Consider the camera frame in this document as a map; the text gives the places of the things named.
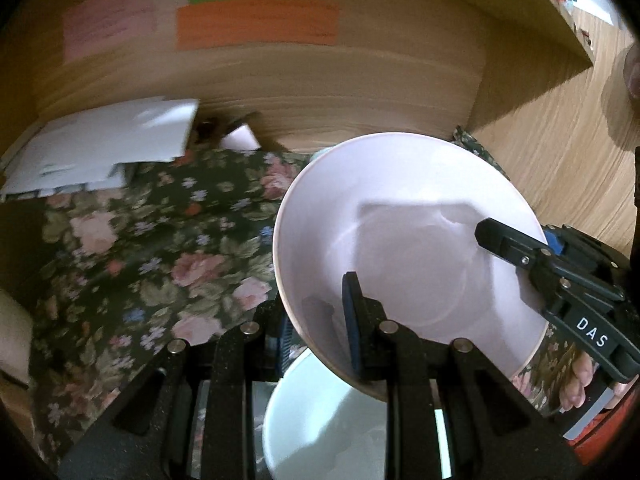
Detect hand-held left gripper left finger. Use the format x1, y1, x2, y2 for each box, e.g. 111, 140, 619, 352
60, 295, 301, 480

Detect stack of white papers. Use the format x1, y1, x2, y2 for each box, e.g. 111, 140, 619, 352
0, 97, 201, 198

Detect mint green bowl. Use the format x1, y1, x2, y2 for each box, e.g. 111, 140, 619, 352
261, 347, 453, 480

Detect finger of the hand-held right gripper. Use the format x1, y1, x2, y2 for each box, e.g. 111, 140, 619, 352
542, 225, 628, 281
475, 218, 566, 306

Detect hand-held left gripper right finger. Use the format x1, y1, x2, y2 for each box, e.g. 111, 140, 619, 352
341, 271, 586, 480

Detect person's right hand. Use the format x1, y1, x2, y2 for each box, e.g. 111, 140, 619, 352
559, 355, 596, 408

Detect small white card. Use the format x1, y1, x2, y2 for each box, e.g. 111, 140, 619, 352
220, 122, 261, 152

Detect orange paper note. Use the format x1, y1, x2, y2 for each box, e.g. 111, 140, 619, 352
176, 0, 341, 52

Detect pink paper note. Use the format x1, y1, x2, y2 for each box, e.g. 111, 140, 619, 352
62, 0, 157, 63

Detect dark floral tablecloth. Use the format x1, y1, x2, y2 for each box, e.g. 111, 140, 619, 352
27, 127, 601, 461

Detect pink bowl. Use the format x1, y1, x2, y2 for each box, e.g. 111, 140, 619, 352
272, 131, 553, 403

